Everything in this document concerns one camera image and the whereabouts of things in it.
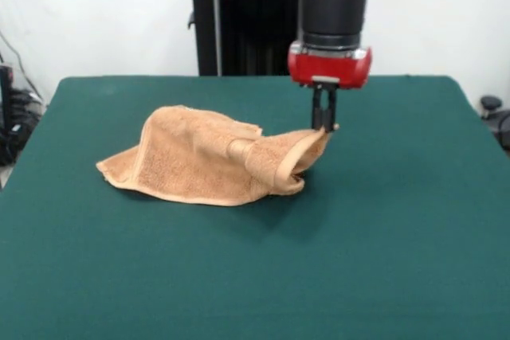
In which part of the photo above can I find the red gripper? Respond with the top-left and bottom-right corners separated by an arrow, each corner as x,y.
287,41 -> 374,133

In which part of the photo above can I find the tan terry towel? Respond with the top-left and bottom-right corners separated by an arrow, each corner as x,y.
95,104 -> 341,204

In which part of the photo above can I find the grey office chair base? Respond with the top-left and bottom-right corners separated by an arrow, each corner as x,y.
480,95 -> 510,156

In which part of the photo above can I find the dark green table cloth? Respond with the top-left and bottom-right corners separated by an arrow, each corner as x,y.
0,75 -> 510,340

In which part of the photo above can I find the black metal stand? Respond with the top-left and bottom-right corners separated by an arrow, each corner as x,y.
0,63 -> 14,136

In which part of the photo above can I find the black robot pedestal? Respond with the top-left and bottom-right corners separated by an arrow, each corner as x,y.
175,0 -> 302,77

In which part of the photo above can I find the black cable bundle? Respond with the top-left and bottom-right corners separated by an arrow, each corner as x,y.
0,88 -> 45,166

